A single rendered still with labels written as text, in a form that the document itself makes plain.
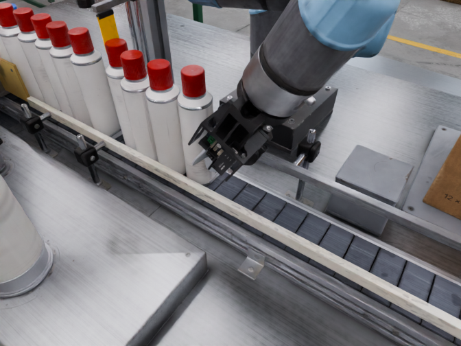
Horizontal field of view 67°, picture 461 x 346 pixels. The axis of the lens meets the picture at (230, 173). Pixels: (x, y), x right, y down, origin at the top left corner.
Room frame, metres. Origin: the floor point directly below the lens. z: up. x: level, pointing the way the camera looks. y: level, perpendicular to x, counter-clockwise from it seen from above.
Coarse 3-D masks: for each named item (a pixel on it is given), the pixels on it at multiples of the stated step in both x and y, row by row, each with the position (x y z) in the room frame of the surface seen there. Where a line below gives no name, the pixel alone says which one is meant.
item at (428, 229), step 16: (272, 160) 0.39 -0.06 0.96; (304, 176) 0.36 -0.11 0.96; (320, 176) 0.36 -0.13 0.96; (336, 192) 0.33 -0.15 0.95; (352, 192) 0.33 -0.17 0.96; (368, 208) 0.31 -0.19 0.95; (384, 208) 0.30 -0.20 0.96; (416, 224) 0.27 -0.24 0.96; (432, 224) 0.27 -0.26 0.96; (448, 240) 0.25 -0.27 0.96
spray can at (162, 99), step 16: (160, 64) 0.46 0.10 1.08; (160, 80) 0.44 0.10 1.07; (160, 96) 0.44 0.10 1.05; (176, 96) 0.44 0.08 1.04; (160, 112) 0.43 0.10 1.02; (176, 112) 0.44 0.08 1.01; (160, 128) 0.43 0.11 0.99; (176, 128) 0.44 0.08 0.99; (160, 144) 0.43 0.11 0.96; (176, 144) 0.44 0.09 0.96; (160, 160) 0.44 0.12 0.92; (176, 160) 0.43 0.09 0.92
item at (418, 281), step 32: (64, 128) 0.58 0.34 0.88; (128, 160) 0.48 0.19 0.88; (224, 192) 0.40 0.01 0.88; (256, 192) 0.40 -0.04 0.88; (288, 224) 0.33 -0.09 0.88; (320, 224) 0.33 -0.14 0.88; (352, 256) 0.28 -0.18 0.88; (384, 256) 0.28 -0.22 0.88; (416, 288) 0.23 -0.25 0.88; (448, 288) 0.23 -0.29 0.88; (416, 320) 0.18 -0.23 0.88
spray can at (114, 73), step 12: (108, 48) 0.51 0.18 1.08; (120, 48) 0.51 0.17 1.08; (108, 60) 0.52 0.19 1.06; (120, 60) 0.51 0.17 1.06; (108, 72) 0.51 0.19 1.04; (120, 72) 0.51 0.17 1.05; (120, 96) 0.50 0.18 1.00; (120, 108) 0.50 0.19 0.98; (120, 120) 0.51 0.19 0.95; (132, 144) 0.50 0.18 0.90
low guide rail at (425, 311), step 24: (72, 120) 0.56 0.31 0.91; (120, 144) 0.49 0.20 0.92; (168, 168) 0.42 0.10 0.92; (192, 192) 0.38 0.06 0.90; (240, 216) 0.33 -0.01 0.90; (288, 240) 0.28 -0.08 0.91; (336, 264) 0.24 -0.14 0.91; (384, 288) 0.21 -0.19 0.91; (432, 312) 0.18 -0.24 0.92; (456, 336) 0.16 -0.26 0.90
